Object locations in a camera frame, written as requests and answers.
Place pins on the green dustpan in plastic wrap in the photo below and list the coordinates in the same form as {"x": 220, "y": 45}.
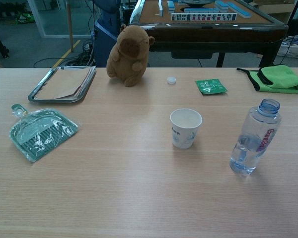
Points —
{"x": 39, "y": 134}

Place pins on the transparent plastic water bottle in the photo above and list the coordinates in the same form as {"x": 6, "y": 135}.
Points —
{"x": 253, "y": 138}

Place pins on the white plastic basket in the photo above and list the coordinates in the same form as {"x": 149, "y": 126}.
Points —
{"x": 295, "y": 50}

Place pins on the white mahjong tile row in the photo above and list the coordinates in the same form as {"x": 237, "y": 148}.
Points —
{"x": 203, "y": 17}

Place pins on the brown spiral notebook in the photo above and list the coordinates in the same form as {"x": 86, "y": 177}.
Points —
{"x": 62, "y": 84}

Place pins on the green sachet packet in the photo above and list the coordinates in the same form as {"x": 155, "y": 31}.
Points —
{"x": 211, "y": 86}

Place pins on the blue mahjong tile row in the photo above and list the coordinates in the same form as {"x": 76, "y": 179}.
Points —
{"x": 201, "y": 10}

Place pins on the white paper cup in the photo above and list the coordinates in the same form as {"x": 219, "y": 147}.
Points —
{"x": 183, "y": 138}

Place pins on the dark wooden mahjong table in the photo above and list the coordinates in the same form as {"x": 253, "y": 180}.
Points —
{"x": 213, "y": 37}

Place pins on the blue machine base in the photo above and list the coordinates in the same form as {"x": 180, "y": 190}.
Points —
{"x": 103, "y": 37}

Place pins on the white bottle cap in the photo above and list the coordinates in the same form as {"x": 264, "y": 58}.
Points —
{"x": 171, "y": 80}

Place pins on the cardboard box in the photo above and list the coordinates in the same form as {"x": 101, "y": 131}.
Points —
{"x": 275, "y": 7}

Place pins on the brown capybara plush toy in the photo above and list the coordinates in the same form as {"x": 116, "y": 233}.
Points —
{"x": 129, "y": 57}

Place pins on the grey metal tray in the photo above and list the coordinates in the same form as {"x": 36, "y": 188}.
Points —
{"x": 52, "y": 100}

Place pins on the green microfibre cloth black trim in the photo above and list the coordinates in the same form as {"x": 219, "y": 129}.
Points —
{"x": 283, "y": 79}

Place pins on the wooden pole frame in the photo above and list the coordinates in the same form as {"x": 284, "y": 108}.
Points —
{"x": 70, "y": 24}

